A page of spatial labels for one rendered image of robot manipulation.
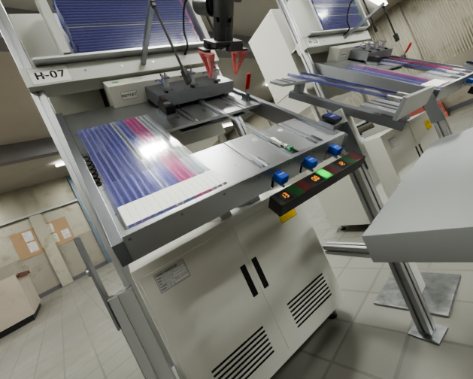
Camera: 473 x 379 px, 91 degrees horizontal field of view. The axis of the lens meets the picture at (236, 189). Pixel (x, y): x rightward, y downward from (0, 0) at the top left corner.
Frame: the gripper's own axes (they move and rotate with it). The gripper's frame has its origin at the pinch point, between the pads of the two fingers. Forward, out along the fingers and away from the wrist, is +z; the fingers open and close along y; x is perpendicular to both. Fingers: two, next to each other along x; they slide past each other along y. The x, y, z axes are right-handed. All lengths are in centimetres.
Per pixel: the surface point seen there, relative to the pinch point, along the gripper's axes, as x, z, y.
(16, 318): -269, 418, 241
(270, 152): 28.5, 13.8, 2.8
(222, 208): 37.2, 17.1, 24.3
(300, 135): 26.6, 13.4, -11.6
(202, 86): -17.7, 9.1, -1.9
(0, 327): -265, 416, 261
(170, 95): -17.2, 9.9, 12.1
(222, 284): 35, 56, 23
